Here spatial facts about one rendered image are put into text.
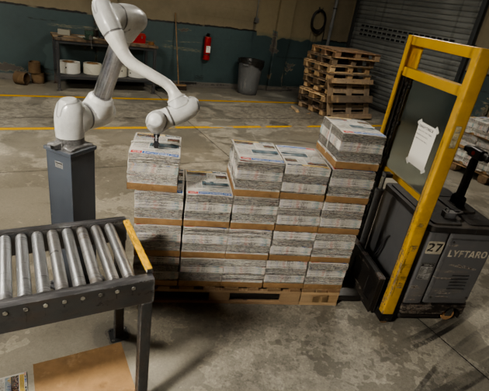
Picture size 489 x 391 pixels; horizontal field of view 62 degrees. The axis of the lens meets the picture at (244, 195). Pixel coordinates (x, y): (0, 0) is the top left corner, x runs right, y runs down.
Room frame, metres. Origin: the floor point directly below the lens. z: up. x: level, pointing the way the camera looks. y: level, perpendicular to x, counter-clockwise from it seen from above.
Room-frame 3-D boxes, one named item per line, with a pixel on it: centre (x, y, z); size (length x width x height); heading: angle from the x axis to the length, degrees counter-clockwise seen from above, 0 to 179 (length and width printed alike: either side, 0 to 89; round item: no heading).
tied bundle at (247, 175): (2.41, -0.03, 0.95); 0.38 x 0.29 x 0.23; 12
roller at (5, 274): (1.30, 0.92, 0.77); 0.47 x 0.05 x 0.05; 32
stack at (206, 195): (2.38, 0.10, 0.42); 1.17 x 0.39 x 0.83; 102
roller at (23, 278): (1.34, 0.87, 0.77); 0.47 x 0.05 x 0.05; 32
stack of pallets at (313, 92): (9.01, -1.57, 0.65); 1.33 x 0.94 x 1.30; 126
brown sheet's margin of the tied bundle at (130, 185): (2.16, 0.55, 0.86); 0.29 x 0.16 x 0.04; 101
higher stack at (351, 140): (2.53, -0.61, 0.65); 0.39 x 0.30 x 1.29; 12
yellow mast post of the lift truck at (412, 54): (2.94, -0.97, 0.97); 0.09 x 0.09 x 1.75; 12
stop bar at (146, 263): (1.57, 0.46, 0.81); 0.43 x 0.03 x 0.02; 32
